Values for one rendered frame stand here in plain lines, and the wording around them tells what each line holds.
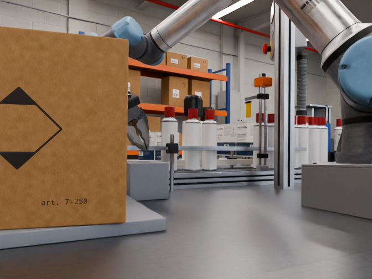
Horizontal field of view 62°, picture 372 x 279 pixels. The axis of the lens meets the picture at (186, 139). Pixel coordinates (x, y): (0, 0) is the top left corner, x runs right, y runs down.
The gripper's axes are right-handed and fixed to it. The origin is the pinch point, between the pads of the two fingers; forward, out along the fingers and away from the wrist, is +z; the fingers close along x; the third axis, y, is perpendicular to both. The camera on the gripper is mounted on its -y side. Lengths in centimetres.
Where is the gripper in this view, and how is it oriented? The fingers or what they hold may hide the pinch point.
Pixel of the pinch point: (145, 146)
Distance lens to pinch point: 90.3
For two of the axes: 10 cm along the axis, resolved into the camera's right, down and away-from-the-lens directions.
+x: -7.9, 4.5, -4.2
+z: 4.6, 8.8, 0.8
